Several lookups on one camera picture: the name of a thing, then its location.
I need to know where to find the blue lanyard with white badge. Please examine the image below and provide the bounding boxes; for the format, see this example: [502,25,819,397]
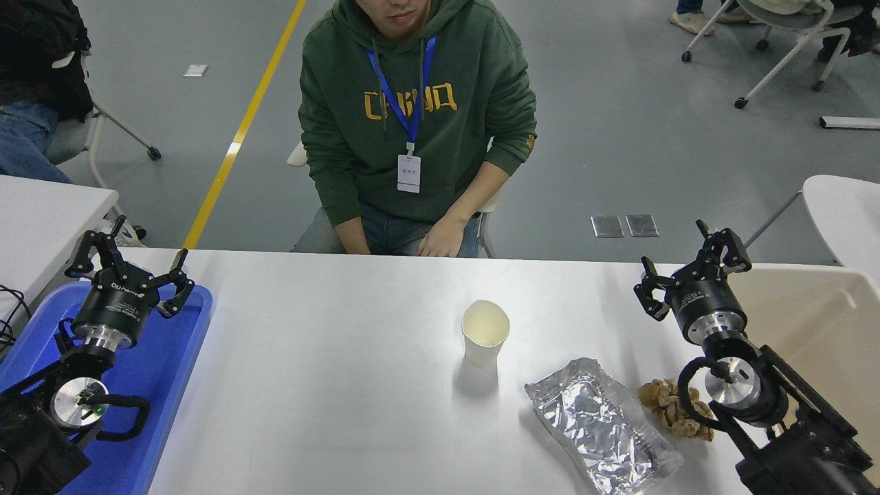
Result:
[366,36,438,195]

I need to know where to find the white chair with grey leg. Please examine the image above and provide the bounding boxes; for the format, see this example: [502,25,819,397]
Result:
[746,175,880,283]

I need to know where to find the large pale bin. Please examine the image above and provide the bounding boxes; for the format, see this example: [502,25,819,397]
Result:
[718,263,880,482]

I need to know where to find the grey seat chair white frame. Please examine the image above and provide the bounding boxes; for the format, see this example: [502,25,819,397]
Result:
[681,0,864,109]

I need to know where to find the blue plastic tray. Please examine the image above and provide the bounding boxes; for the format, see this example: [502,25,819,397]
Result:
[0,280,213,495]

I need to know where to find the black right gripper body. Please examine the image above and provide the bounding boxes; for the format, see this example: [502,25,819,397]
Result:
[670,270,745,328]

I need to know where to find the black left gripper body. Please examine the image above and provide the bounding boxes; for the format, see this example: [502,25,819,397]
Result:
[73,272,161,342]

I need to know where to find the person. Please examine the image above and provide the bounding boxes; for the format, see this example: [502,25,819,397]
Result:
[0,0,94,185]
[292,0,538,259]
[669,0,754,35]
[817,0,880,63]

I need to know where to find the person's left hand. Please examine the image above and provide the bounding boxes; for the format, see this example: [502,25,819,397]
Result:
[417,219,470,259]

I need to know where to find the white flat bar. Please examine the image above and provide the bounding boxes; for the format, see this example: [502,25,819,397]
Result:
[819,115,880,131]

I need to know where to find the grey chair with white legs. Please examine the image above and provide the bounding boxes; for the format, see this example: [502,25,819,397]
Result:
[45,52,163,243]

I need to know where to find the white framed wheeled chair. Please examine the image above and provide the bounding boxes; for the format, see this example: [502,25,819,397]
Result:
[287,141,509,259]

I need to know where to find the white side table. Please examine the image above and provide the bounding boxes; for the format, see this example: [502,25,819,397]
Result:
[0,175,120,324]

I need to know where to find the white paper cup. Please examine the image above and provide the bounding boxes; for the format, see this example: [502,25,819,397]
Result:
[461,300,511,369]

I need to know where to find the thin black cable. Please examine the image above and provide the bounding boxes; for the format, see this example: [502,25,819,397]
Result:
[0,284,32,358]

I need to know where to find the tan paper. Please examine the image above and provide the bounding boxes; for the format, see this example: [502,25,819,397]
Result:
[637,378,716,442]

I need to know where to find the silver foil tray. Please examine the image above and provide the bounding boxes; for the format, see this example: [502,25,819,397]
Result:
[524,357,685,495]

